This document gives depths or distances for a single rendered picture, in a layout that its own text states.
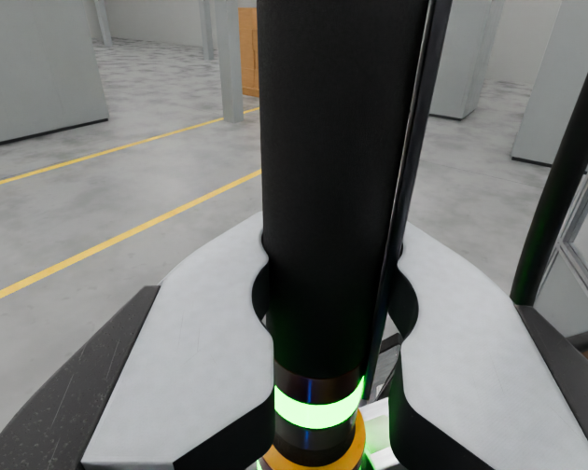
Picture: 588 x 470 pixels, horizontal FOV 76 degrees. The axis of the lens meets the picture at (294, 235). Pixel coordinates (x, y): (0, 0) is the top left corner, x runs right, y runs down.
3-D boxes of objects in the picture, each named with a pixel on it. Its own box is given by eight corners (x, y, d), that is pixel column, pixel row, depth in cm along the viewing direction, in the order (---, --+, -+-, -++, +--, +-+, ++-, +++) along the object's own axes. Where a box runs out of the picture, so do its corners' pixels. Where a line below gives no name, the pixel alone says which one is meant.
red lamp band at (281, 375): (336, 314, 15) (339, 291, 14) (385, 384, 12) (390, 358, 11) (254, 338, 14) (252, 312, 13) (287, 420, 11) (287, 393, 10)
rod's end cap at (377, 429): (379, 427, 19) (385, 404, 18) (401, 465, 18) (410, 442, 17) (344, 441, 19) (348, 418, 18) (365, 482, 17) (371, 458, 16)
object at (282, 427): (331, 359, 16) (334, 339, 15) (373, 431, 13) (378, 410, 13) (256, 383, 15) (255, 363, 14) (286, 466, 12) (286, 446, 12)
